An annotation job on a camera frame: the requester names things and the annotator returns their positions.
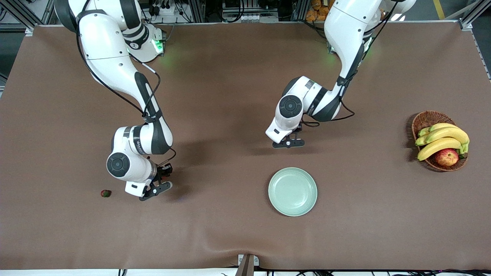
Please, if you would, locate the pale green round plate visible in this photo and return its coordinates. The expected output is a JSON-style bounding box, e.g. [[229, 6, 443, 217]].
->
[[268, 167, 318, 217]]

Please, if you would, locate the brown table mat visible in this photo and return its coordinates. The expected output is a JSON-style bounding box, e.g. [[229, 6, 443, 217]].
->
[[0, 22, 491, 271]]

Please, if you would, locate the brown wicker basket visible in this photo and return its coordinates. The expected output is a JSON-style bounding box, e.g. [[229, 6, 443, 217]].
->
[[411, 110, 468, 172]]

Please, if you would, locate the yellow banana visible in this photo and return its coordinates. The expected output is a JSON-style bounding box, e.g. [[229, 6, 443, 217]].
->
[[415, 127, 470, 147], [417, 138, 463, 161], [418, 123, 459, 137]]

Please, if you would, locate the red apple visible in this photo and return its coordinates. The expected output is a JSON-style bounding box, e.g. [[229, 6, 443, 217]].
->
[[435, 148, 460, 167]]

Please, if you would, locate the white power strip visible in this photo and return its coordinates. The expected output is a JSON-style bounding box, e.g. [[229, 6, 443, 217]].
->
[[148, 0, 181, 16]]

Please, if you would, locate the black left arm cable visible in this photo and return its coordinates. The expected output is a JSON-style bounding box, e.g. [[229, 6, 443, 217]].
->
[[300, 8, 399, 128]]

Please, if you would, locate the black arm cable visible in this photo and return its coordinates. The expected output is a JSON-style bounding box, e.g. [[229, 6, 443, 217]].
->
[[76, 10, 178, 166], [300, 8, 399, 128]]

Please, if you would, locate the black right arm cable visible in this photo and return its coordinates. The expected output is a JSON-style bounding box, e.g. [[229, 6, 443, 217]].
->
[[76, 10, 178, 166]]

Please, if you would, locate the silver metal bracket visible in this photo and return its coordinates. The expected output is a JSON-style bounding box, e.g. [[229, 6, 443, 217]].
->
[[237, 254, 260, 267]]

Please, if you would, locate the aluminium frame beam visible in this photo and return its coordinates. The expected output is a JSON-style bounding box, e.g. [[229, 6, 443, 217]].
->
[[0, 0, 56, 35], [458, 0, 491, 31]]

